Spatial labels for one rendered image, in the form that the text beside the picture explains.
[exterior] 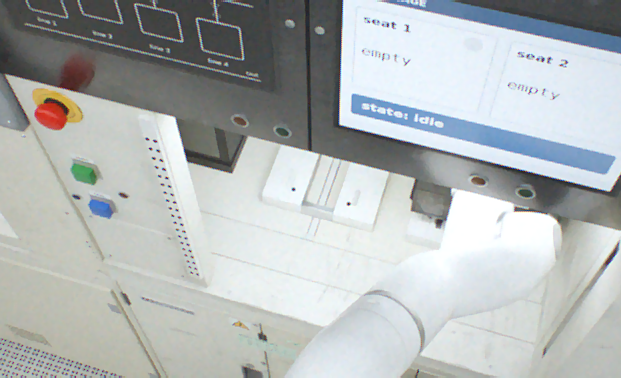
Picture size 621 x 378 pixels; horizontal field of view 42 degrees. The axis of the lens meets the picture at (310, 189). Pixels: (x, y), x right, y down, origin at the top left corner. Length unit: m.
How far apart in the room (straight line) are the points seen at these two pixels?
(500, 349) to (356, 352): 0.65
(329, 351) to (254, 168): 0.80
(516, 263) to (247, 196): 0.67
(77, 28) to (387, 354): 0.46
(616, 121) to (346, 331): 0.32
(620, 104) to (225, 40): 0.37
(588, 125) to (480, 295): 0.29
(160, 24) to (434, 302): 0.41
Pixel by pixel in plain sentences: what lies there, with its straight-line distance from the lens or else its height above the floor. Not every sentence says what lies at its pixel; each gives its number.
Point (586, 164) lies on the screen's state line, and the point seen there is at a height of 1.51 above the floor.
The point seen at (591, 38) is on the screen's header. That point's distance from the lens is 0.69.
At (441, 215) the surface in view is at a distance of 1.39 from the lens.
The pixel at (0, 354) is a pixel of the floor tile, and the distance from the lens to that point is 2.46.
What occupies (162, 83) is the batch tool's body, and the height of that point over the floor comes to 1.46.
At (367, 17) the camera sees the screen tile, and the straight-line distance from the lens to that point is 0.72.
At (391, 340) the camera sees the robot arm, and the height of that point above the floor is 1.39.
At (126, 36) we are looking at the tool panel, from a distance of 0.87.
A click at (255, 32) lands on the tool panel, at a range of 0.78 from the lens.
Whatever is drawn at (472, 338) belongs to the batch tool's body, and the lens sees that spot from 1.41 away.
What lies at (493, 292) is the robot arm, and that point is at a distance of 0.98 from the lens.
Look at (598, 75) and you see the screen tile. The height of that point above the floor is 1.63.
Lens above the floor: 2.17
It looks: 59 degrees down
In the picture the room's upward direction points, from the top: 1 degrees counter-clockwise
